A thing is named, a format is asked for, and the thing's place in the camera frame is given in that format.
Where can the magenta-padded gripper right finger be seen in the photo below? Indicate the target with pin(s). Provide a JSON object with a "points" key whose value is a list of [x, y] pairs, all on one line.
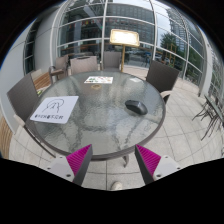
{"points": [[149, 160]]}

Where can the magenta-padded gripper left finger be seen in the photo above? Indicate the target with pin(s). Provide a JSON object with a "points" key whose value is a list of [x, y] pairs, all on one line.
{"points": [[78, 160]]}

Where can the black computer mouse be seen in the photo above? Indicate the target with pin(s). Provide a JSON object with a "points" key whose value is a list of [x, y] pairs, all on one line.
{"points": [[136, 107]]}

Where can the white printed mouse pad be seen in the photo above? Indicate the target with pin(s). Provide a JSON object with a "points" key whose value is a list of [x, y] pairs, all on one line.
{"points": [[55, 109]]}

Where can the round brass table cap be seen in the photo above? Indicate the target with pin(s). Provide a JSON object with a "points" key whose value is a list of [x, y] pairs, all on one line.
{"points": [[96, 86]]}

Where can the green metal folding furniture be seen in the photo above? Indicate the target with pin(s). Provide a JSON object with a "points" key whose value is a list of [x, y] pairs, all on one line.
{"points": [[211, 111]]}

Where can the small white card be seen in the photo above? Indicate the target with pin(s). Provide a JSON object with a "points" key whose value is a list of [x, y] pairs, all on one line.
{"points": [[135, 80]]}

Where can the colourful printed leaflet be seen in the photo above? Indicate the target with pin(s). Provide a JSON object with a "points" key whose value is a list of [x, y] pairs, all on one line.
{"points": [[98, 80]]}

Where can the grey wicker chair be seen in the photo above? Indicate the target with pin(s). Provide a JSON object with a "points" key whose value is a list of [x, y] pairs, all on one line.
{"points": [[22, 96], [111, 60], [162, 77], [84, 65], [62, 63]]}

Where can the gold menu stand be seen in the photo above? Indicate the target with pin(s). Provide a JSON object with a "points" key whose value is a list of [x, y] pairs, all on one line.
{"points": [[124, 37]]}

